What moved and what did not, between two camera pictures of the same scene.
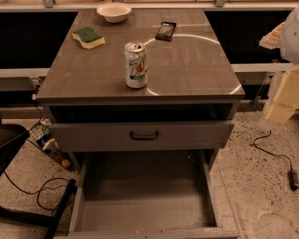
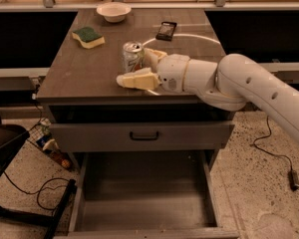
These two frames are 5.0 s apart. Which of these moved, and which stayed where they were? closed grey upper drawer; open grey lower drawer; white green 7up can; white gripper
Moved: white gripper
Stayed: open grey lower drawer; white green 7up can; closed grey upper drawer
